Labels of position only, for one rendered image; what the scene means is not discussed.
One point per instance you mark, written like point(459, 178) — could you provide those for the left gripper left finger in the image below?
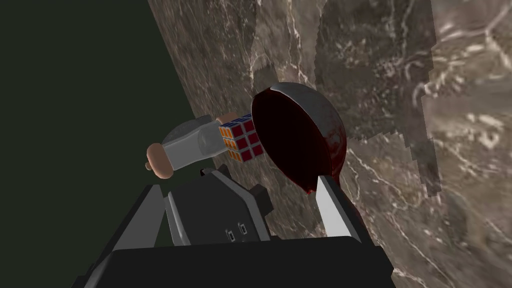
point(140, 224)

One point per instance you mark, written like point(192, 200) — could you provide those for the dark grey angular box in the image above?
point(216, 208)

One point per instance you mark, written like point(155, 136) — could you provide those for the dark red bowl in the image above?
point(294, 140)

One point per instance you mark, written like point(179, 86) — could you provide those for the colourful puzzle cube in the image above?
point(243, 140)

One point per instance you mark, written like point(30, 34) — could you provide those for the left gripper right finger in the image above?
point(332, 216)

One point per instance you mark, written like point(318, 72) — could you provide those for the clear bottle with cork stopper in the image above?
point(188, 150)

